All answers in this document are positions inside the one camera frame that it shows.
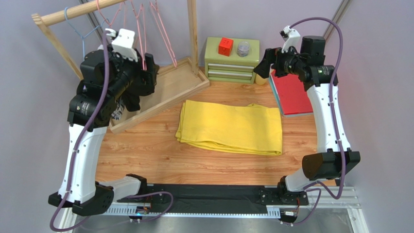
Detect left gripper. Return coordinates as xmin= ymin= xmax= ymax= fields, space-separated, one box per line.
xmin=107 ymin=44 xmax=160 ymax=100

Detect yellow trousers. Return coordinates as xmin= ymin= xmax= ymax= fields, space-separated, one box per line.
xmin=175 ymin=100 xmax=283 ymax=156

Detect pink wire hanger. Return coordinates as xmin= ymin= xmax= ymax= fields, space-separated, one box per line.
xmin=149 ymin=0 xmax=178 ymax=68
xmin=130 ymin=0 xmax=147 ymax=70

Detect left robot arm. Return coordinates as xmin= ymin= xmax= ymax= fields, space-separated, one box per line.
xmin=48 ymin=47 xmax=159 ymax=216

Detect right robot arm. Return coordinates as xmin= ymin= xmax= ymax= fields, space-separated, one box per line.
xmin=254 ymin=35 xmax=361 ymax=194

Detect yellow mug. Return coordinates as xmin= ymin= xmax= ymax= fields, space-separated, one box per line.
xmin=255 ymin=75 xmax=268 ymax=85

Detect wooden clothes rack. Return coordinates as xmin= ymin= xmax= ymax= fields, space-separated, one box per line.
xmin=32 ymin=0 xmax=209 ymax=133

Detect black garment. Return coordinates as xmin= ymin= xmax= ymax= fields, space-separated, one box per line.
xmin=122 ymin=92 xmax=151 ymax=112

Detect red folder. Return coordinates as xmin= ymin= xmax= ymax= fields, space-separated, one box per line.
xmin=269 ymin=70 xmax=313 ymax=117

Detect white patterned garment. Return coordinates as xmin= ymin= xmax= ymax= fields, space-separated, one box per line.
xmin=111 ymin=98 xmax=125 ymax=120

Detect red cube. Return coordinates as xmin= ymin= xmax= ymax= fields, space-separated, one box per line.
xmin=218 ymin=37 xmax=234 ymax=57

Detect green mini drawer chest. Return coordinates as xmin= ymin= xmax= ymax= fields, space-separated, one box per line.
xmin=204 ymin=37 xmax=260 ymax=84

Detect black base cloth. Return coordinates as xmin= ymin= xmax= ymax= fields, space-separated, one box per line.
xmin=116 ymin=183 xmax=310 ymax=215

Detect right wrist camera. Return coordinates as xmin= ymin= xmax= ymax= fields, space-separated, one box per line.
xmin=280 ymin=26 xmax=301 ymax=53

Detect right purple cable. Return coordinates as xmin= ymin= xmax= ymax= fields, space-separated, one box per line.
xmin=279 ymin=17 xmax=347 ymax=226

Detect purple cable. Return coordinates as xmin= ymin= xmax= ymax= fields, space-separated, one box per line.
xmin=49 ymin=32 xmax=174 ymax=232
xmin=279 ymin=17 xmax=347 ymax=226

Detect blue wire hanger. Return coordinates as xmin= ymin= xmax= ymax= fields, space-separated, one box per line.
xmin=64 ymin=7 xmax=111 ymax=60

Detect aluminium base frame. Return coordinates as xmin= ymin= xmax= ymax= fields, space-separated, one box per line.
xmin=57 ymin=182 xmax=369 ymax=233

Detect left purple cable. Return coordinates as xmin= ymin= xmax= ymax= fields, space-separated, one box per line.
xmin=49 ymin=32 xmax=174 ymax=232

